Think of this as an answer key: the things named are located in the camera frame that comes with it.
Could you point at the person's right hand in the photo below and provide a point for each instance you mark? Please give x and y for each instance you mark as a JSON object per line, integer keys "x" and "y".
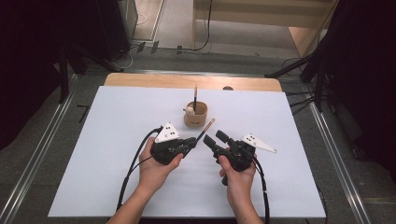
{"x": 239, "y": 183}

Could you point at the wooden cup with animal figure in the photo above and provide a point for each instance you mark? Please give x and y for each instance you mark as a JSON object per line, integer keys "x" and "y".
{"x": 196, "y": 118}

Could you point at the black cabinet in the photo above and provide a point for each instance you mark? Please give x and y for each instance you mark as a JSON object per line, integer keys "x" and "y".
{"x": 113, "y": 28}

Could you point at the metal floor rail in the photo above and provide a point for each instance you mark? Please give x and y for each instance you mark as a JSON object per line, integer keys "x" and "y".
{"x": 339, "y": 161}
{"x": 34, "y": 158}

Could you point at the wooden table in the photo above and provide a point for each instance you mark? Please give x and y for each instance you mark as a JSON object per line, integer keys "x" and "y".
{"x": 149, "y": 80}

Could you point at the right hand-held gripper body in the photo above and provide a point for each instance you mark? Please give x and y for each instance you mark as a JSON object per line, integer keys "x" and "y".
{"x": 239, "y": 154}

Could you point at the black metal stand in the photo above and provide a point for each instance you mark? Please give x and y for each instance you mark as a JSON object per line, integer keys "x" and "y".
{"x": 63, "y": 74}
{"x": 319, "y": 84}

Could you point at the white table mat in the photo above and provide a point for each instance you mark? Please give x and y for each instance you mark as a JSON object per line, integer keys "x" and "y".
{"x": 109, "y": 124}

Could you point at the dark chopstick with orange end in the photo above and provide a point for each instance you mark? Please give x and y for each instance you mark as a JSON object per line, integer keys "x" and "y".
{"x": 195, "y": 98}
{"x": 206, "y": 129}

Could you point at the small brown round knob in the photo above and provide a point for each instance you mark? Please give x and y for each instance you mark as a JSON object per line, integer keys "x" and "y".
{"x": 228, "y": 88}

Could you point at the light wooden furniture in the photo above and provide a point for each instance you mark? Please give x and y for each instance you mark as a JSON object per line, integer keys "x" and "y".
{"x": 264, "y": 14}

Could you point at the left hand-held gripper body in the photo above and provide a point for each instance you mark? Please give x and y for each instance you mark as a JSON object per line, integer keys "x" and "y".
{"x": 168, "y": 149}

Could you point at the person's left hand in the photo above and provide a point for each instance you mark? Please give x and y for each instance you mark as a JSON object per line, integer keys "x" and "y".
{"x": 155, "y": 174}

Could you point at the black curtain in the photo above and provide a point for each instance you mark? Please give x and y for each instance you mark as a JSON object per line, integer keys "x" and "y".
{"x": 34, "y": 62}
{"x": 364, "y": 77}

